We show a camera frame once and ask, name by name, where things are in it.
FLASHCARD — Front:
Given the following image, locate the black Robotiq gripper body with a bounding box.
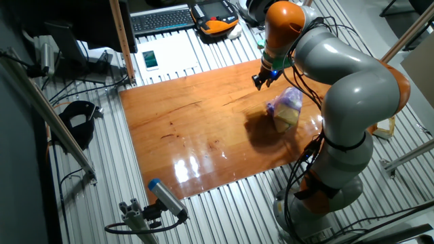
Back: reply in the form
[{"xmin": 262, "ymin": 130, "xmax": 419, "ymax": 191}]
[{"xmin": 259, "ymin": 66, "xmax": 284, "ymax": 83}]

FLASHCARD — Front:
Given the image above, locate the translucent purple bag with sponges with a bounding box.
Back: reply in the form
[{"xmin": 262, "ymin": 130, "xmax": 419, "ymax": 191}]
[{"xmin": 266, "ymin": 86, "xmax": 304, "ymax": 134}]

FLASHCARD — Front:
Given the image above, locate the white rounded lump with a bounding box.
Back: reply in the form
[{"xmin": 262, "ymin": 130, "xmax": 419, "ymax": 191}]
[{"xmin": 226, "ymin": 23, "xmax": 243, "ymax": 41}]

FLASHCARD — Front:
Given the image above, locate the black round spool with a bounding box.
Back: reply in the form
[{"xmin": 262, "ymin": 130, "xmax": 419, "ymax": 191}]
[{"xmin": 237, "ymin": 0, "xmax": 272, "ymax": 28}]

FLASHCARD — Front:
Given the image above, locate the orange black teach pendant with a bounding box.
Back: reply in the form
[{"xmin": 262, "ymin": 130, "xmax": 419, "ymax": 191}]
[{"xmin": 189, "ymin": 0, "xmax": 240, "ymax": 37}]

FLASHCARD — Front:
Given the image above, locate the glossy wooden board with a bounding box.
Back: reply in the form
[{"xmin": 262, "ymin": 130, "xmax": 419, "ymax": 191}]
[{"xmin": 118, "ymin": 58, "xmax": 332, "ymax": 204}]

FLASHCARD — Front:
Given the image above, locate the white paper sheet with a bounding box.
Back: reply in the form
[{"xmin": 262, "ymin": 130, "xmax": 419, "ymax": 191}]
[{"xmin": 135, "ymin": 33, "xmax": 201, "ymax": 83}]

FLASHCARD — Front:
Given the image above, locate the white smartphone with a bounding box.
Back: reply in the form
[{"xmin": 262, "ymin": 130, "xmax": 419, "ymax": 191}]
[{"xmin": 141, "ymin": 49, "xmax": 159, "ymax": 71}]

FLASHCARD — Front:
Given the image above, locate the black computer keyboard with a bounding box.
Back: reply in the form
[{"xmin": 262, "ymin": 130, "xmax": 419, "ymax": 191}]
[{"xmin": 130, "ymin": 4, "xmax": 196, "ymax": 37}]

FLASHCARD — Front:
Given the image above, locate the dark computer monitor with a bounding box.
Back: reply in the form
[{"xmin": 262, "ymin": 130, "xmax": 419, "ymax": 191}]
[{"xmin": 13, "ymin": 0, "xmax": 138, "ymax": 54}]

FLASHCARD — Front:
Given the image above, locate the black monitor stand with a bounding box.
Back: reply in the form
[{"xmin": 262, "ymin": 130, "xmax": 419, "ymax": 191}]
[{"xmin": 43, "ymin": 22, "xmax": 113, "ymax": 84}]

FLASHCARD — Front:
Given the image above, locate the silver cylinder device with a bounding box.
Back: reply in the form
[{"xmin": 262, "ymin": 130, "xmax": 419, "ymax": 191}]
[{"xmin": 39, "ymin": 42, "xmax": 56, "ymax": 76}]

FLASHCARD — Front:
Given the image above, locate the wooden upright post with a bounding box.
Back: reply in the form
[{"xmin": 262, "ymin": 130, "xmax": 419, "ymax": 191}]
[{"xmin": 108, "ymin": 0, "xmax": 137, "ymax": 85}]

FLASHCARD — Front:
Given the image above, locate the aluminium frame beam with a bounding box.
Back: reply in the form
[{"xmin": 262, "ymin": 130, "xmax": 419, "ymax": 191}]
[{"xmin": 381, "ymin": 1, "xmax": 434, "ymax": 64}]

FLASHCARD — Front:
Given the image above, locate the silver camera with blue cap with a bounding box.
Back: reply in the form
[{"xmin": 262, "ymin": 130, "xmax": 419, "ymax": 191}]
[{"xmin": 147, "ymin": 178, "xmax": 189, "ymax": 221}]

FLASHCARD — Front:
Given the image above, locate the aluminium frame bar with bracket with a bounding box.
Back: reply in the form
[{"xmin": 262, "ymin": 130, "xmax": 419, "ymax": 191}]
[{"xmin": 379, "ymin": 138, "xmax": 434, "ymax": 179}]

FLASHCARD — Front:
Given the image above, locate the black table cable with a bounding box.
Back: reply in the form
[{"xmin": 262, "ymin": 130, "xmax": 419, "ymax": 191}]
[{"xmin": 40, "ymin": 74, "xmax": 130, "ymax": 106}]

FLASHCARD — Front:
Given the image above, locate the short aluminium profile post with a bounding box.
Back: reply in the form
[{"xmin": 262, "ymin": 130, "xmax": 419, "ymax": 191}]
[{"xmin": 118, "ymin": 198, "xmax": 159, "ymax": 244}]

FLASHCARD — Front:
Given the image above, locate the black ring clamp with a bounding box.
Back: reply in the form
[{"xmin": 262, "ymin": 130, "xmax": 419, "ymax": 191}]
[{"xmin": 58, "ymin": 100, "xmax": 104, "ymax": 150}]

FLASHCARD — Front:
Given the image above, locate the black camera cable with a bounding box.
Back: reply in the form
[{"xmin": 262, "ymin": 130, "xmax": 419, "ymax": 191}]
[{"xmin": 104, "ymin": 216, "xmax": 186, "ymax": 235}]

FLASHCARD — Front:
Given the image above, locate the long aluminium frame bar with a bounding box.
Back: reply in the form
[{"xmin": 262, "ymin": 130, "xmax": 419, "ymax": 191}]
[{"xmin": 0, "ymin": 47, "xmax": 99, "ymax": 186}]

